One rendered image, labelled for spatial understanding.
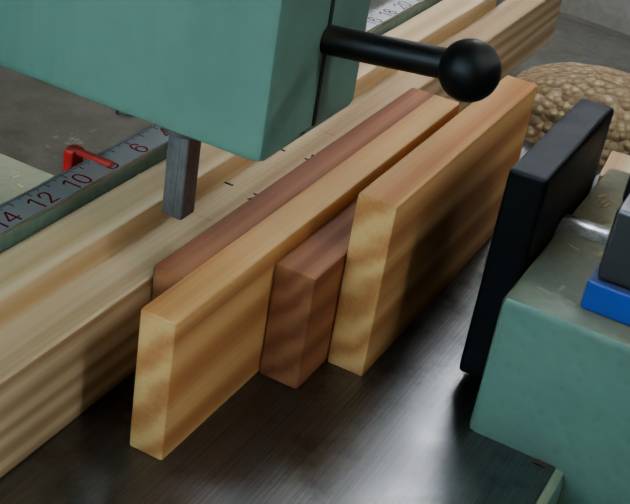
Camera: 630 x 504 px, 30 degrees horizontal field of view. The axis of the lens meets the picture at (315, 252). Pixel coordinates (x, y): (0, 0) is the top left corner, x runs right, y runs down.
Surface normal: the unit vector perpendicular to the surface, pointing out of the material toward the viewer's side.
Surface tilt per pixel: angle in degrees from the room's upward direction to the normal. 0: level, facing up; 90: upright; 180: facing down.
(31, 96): 0
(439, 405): 0
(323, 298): 90
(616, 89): 21
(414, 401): 0
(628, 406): 90
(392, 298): 90
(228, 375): 90
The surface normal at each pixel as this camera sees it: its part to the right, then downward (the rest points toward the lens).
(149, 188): 0.15, -0.85
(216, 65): -0.47, 0.39
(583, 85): -0.08, -0.65
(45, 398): 0.87, 0.35
